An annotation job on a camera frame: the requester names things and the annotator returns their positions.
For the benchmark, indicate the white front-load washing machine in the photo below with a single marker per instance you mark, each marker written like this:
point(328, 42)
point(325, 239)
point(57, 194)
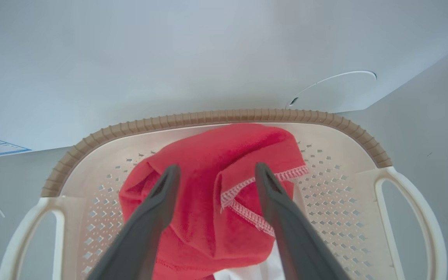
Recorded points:
point(169, 58)

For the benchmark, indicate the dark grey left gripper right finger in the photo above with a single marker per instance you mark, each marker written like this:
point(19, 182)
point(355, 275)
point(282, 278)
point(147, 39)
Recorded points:
point(290, 233)

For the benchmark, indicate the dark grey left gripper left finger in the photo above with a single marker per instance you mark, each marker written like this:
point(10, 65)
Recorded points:
point(142, 233)

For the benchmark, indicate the cream basket with brown rim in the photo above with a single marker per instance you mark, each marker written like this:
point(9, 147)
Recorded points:
point(344, 194)

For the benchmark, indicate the red and white garment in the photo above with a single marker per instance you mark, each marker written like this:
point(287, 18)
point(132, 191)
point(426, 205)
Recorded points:
point(208, 175)

